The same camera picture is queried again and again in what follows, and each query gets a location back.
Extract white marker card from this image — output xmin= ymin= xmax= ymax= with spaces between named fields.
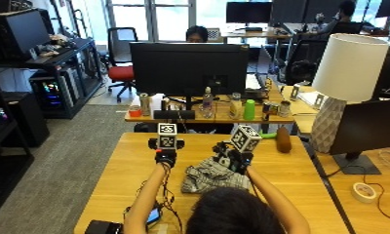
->
xmin=205 ymin=27 xmax=222 ymax=42

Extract red seat office chair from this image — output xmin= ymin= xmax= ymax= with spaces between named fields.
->
xmin=105 ymin=26 xmax=140 ymax=103

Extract small red cup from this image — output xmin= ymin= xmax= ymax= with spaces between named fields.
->
xmin=128 ymin=105 xmax=142 ymax=118

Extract large black monitor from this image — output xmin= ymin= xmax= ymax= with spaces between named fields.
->
xmin=129 ymin=41 xmax=250 ymax=111

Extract green plastic cup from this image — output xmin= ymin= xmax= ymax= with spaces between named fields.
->
xmin=242 ymin=98 xmax=257 ymax=122

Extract white marker cube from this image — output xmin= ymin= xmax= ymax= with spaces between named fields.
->
xmin=156 ymin=122 xmax=180 ymax=151
xmin=229 ymin=125 xmax=263 ymax=154

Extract white table lamp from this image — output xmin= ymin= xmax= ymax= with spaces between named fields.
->
xmin=308 ymin=32 xmax=390 ymax=154

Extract brown oblong brush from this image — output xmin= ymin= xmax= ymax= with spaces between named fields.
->
xmin=275 ymin=126 xmax=294 ymax=154

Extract black cabinet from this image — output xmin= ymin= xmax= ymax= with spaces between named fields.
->
xmin=0 ymin=92 xmax=51 ymax=147

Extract person's right hand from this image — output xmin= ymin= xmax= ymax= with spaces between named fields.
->
xmin=210 ymin=140 xmax=254 ymax=176

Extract black battery box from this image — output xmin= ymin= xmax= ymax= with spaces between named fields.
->
xmin=84 ymin=219 xmax=125 ymax=234

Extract grey striped cloth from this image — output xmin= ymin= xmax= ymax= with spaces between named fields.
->
xmin=180 ymin=156 xmax=251 ymax=195

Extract black glove cable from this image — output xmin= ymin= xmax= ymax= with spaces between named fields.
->
xmin=157 ymin=162 xmax=185 ymax=234

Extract person's left hand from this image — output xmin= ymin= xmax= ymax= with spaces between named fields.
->
xmin=146 ymin=137 xmax=186 ymax=169

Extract black side desk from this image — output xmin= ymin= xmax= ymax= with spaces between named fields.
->
xmin=0 ymin=37 xmax=104 ymax=120

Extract black desk monitor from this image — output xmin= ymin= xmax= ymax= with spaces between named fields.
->
xmin=328 ymin=97 xmax=390 ymax=176

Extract black flat screen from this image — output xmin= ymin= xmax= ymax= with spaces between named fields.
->
xmin=0 ymin=8 xmax=53 ymax=64

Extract white tape roll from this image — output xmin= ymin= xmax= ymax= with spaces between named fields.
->
xmin=350 ymin=181 xmax=378 ymax=205

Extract clear water bottle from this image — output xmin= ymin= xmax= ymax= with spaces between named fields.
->
xmin=199 ymin=86 xmax=215 ymax=119

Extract lit computer tower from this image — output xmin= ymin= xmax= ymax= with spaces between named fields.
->
xmin=28 ymin=69 xmax=82 ymax=111

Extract small glass jar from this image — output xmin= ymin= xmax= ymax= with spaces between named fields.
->
xmin=277 ymin=99 xmax=292 ymax=118

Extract black speaker bar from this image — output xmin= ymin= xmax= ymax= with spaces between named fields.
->
xmin=152 ymin=109 xmax=195 ymax=120

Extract smartphone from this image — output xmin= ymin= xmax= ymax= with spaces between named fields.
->
xmin=144 ymin=206 xmax=164 ymax=226

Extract black background monitor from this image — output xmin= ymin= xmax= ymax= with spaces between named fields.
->
xmin=225 ymin=1 xmax=273 ymax=24

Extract thin red cable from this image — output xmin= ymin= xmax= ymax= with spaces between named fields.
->
xmin=362 ymin=174 xmax=390 ymax=223

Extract white box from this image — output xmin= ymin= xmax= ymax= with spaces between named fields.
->
xmin=149 ymin=93 xmax=166 ymax=111

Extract small marker stand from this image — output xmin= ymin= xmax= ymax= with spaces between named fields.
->
xmin=290 ymin=83 xmax=302 ymax=101
xmin=311 ymin=93 xmax=326 ymax=110

